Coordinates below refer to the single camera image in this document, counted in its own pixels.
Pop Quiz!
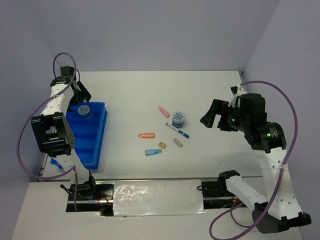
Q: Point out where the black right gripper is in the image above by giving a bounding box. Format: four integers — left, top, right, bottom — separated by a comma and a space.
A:
199, 98, 249, 131

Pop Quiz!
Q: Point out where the blue paint jar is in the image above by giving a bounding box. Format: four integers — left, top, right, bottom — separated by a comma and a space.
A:
172, 111, 185, 129
77, 104, 93, 119

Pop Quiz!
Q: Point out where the blue white marker pen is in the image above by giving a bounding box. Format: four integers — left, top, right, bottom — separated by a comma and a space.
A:
165, 122, 190, 139

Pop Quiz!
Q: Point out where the grey rectangular eraser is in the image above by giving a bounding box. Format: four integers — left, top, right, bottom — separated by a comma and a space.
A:
173, 138, 183, 148

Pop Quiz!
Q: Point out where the pink correction tape case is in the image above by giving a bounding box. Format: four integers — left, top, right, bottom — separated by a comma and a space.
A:
157, 106, 170, 118

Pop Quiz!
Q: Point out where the tan small eraser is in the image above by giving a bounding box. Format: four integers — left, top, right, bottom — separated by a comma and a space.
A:
158, 142, 166, 149

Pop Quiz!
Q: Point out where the orange correction tape case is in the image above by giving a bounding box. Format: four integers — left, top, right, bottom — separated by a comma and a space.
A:
138, 132, 156, 139

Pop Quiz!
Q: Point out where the blue correction tape case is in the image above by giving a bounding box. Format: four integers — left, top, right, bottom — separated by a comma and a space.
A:
144, 148, 163, 156

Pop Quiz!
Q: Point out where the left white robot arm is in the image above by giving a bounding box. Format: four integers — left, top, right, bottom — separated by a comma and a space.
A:
30, 66, 98, 200

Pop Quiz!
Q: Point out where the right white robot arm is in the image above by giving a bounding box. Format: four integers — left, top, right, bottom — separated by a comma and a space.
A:
200, 93, 312, 234

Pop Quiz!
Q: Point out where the blue plastic divided tray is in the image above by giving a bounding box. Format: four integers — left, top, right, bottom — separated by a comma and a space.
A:
66, 102, 108, 170

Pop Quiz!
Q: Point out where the silver foil tape panel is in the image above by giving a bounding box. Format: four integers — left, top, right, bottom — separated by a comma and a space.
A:
113, 179, 206, 217

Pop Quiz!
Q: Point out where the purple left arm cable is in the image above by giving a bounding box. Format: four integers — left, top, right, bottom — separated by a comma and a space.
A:
17, 52, 79, 213

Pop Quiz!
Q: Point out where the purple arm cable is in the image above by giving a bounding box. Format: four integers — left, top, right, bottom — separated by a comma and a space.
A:
209, 80, 298, 240
17, 52, 79, 213

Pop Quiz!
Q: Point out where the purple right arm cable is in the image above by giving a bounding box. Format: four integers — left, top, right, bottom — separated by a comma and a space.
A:
209, 80, 298, 240

